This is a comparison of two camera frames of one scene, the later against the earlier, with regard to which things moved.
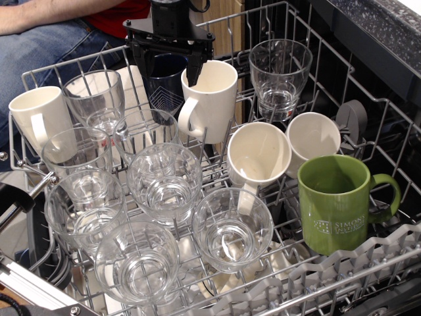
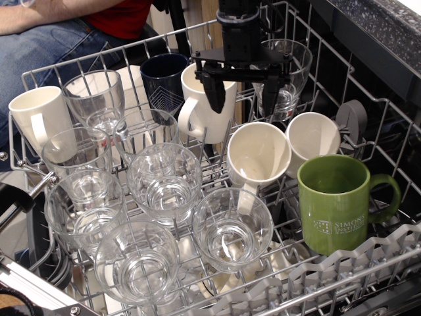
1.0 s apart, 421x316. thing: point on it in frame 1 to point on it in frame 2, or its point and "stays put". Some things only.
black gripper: x=170 y=30 to x=242 y=57
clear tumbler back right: x=279 y=68 stays put
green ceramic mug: x=335 y=201 stays put
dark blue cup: x=164 y=87 stays put
